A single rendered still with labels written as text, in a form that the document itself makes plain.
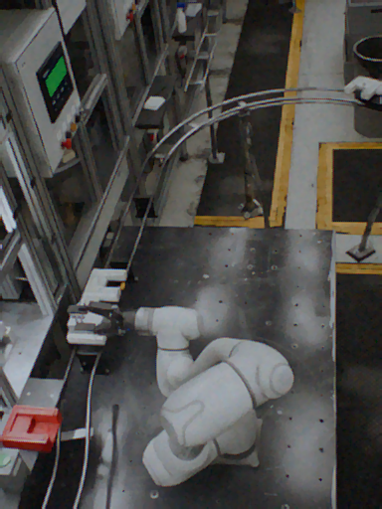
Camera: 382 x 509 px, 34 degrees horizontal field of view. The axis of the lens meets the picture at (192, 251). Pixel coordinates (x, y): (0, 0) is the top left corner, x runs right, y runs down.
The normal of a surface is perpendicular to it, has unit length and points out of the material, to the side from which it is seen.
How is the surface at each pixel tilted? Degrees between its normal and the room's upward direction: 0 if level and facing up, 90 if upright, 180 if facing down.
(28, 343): 0
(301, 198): 0
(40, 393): 0
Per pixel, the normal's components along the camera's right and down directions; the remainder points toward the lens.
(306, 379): -0.11, -0.73
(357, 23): -0.13, 0.70
